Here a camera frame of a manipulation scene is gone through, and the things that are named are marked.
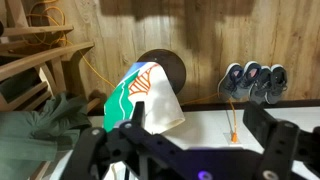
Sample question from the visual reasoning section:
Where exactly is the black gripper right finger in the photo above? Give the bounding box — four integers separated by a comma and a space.
243, 100, 320, 180

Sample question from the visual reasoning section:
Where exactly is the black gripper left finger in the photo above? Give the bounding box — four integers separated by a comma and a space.
61, 100, 188, 180

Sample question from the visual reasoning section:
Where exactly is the cream tote bag green print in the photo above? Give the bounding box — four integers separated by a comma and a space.
102, 61, 186, 135

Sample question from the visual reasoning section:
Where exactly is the dark brown wooden coat stand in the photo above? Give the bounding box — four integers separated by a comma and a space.
136, 48, 187, 96

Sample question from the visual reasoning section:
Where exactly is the grey sneaker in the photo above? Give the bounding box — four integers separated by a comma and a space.
265, 64, 289, 105
232, 60, 262, 100
218, 62, 245, 101
249, 65, 273, 104

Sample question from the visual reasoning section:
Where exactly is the green jacket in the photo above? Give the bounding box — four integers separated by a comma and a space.
0, 92, 93, 180

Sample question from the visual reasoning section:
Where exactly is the wooden chair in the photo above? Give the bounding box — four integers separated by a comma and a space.
0, 0, 101, 113

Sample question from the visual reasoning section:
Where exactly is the orange extension cable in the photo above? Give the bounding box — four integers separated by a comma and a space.
26, 0, 239, 143

